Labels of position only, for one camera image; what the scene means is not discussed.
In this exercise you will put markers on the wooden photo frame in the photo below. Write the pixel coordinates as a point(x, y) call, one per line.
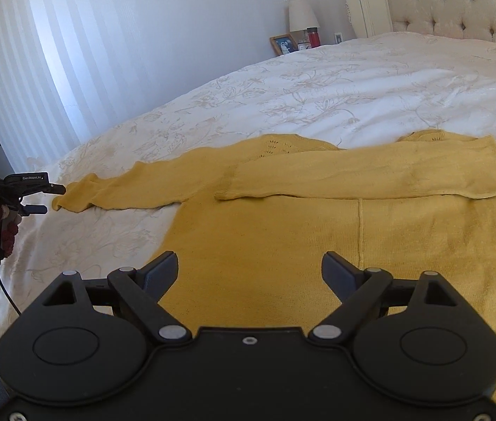
point(284, 44)

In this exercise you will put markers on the white floral bedspread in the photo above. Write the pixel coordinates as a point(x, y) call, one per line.
point(318, 87)

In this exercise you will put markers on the white wall socket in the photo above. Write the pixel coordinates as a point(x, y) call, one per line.
point(338, 37)

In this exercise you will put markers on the white table lamp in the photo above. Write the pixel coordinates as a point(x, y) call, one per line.
point(303, 15)

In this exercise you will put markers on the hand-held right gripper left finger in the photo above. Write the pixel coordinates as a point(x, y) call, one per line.
point(160, 272)

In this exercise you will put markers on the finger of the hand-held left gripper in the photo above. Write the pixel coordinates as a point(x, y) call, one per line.
point(33, 183)
point(34, 209)

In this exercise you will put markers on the yellow knitted sweater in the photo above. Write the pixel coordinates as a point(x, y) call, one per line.
point(274, 228)

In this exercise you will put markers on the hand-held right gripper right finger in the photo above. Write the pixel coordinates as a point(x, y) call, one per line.
point(338, 272)

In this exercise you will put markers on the person's left hand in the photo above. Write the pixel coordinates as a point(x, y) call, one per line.
point(10, 234)

